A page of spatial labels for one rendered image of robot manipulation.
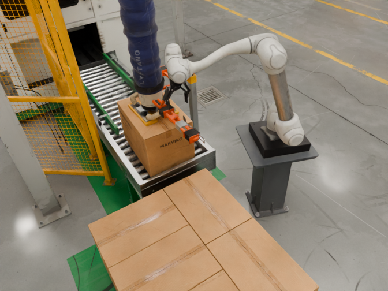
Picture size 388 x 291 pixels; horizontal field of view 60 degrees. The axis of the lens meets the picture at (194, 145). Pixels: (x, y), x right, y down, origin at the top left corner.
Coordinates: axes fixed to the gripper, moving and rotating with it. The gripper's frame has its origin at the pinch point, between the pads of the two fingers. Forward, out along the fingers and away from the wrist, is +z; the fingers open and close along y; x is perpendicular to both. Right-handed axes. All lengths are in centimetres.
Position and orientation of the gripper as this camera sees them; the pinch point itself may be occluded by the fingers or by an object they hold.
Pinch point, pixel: (177, 104)
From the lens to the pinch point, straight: 226.5
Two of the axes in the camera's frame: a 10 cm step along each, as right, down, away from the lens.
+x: 5.4, 5.3, -6.6
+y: -8.4, 3.8, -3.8
